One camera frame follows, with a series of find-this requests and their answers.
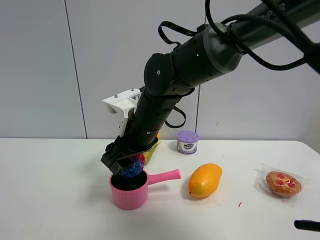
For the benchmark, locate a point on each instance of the green yellow corn cob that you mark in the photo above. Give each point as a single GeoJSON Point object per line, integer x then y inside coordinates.
{"type": "Point", "coordinates": [148, 154]}

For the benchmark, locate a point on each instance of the wrapped fruit tart pastry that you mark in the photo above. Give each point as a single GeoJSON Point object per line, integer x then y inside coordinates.
{"type": "Point", "coordinates": [284, 186]}

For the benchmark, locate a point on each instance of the red blue spotted ball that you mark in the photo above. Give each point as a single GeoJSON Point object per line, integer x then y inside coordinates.
{"type": "Point", "coordinates": [137, 163]}

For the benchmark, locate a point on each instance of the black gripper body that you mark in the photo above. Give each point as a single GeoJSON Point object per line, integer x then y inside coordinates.
{"type": "Point", "coordinates": [130, 144]}

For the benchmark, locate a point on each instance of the black object at edge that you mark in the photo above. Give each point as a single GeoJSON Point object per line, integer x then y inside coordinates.
{"type": "Point", "coordinates": [307, 225]}

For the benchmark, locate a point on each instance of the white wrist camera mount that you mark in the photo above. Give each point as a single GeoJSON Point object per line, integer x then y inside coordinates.
{"type": "Point", "coordinates": [125, 104]}

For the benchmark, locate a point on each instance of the purple air freshener can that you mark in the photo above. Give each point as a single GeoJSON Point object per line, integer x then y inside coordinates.
{"type": "Point", "coordinates": [187, 142]}

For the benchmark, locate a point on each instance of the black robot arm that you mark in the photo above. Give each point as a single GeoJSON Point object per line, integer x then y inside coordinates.
{"type": "Point", "coordinates": [213, 50]}

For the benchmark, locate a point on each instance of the pink toy saucepan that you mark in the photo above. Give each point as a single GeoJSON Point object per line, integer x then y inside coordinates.
{"type": "Point", "coordinates": [132, 193]}

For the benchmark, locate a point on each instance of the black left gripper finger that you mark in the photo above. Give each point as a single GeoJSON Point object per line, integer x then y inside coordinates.
{"type": "Point", "coordinates": [115, 165]}

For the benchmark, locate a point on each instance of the orange yellow mango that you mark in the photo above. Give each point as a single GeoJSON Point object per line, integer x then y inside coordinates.
{"type": "Point", "coordinates": [205, 180]}

